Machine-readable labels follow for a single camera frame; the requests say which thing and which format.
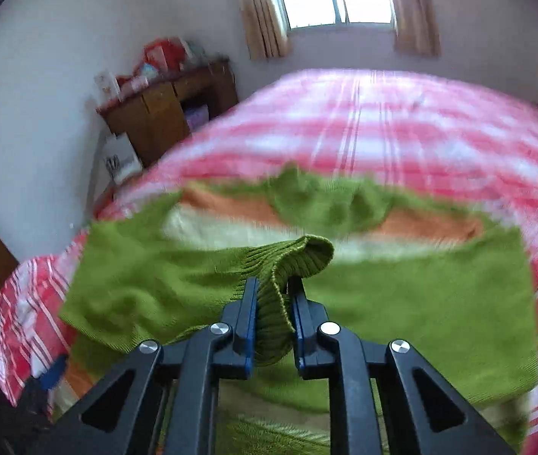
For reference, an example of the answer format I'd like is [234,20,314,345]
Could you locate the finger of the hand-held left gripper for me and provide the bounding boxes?
[25,355,69,418]

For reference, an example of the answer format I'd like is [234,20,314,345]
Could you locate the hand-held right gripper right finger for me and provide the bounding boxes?
[288,277,516,455]

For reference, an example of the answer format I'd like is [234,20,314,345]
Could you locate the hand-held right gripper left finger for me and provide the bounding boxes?
[27,276,260,455]

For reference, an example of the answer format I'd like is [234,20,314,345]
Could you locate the green striped knit sweater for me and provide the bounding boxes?
[53,163,538,455]

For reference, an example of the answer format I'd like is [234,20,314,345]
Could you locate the white paper shopping bag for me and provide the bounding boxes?
[102,132,144,185]

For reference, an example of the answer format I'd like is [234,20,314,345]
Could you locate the purple box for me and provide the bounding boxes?
[184,104,210,131]

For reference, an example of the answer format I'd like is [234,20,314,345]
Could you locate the bed with red plaid sheet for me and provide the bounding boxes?
[0,69,538,455]

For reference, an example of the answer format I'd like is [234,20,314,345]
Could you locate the brown wooden desk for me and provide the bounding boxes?
[96,57,240,168]

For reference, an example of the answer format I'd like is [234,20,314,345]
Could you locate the white printed card box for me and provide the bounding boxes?
[94,71,122,104]

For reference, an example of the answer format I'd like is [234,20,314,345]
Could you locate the red gift bag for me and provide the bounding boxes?
[143,38,187,74]

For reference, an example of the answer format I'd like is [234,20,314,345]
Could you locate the beige patterned curtain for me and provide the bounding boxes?
[233,0,293,61]
[385,0,441,58]

